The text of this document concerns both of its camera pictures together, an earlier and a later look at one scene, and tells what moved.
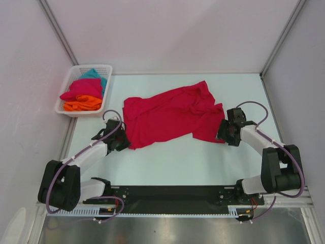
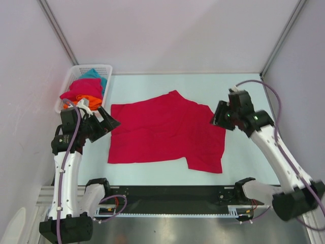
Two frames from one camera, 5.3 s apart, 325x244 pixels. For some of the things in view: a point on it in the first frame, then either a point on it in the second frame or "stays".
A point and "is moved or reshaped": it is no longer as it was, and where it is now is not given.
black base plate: x=175 y=198 stays
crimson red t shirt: x=187 y=110 is moved or reshaped
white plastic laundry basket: x=104 y=71 stays
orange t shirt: x=83 y=103 stays
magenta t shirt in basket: x=91 y=87 stays
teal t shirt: x=93 y=73 stays
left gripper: x=126 y=143 to x=106 y=125
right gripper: x=221 y=133 to x=222 y=106
